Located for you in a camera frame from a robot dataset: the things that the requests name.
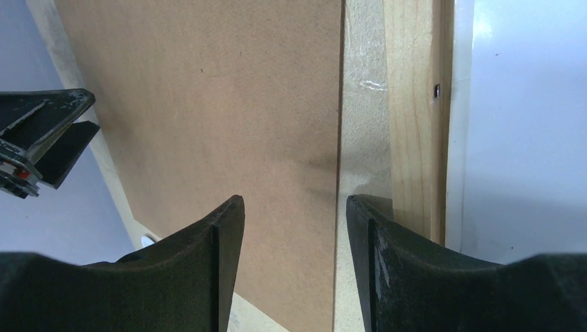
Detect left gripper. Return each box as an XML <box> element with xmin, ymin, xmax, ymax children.
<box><xmin>1</xmin><ymin>89</ymin><xmax>100</xmax><ymax>199</ymax></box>

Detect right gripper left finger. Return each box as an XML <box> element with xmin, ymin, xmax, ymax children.
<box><xmin>1</xmin><ymin>195</ymin><xmax>245</xmax><ymax>331</ymax></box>

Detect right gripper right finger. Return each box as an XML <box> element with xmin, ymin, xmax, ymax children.
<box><xmin>346</xmin><ymin>194</ymin><xmax>586</xmax><ymax>331</ymax></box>

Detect brown backing board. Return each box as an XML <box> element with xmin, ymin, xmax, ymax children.
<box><xmin>55</xmin><ymin>1</ymin><xmax>341</xmax><ymax>331</ymax></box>

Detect wooden picture frame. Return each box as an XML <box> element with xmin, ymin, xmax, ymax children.
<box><xmin>383</xmin><ymin>0</ymin><xmax>455</xmax><ymax>245</ymax></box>

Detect blue white tape dispenser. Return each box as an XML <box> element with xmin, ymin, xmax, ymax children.
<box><xmin>141</xmin><ymin>234</ymin><xmax>157</xmax><ymax>248</ymax></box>

